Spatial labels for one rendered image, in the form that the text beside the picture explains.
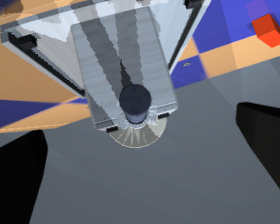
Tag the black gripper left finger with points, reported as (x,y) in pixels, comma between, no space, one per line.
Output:
(22,164)

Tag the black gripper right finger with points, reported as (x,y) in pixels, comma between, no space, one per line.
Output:
(260,125)

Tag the dark grey cylinder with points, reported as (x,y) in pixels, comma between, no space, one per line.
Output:
(134,101)

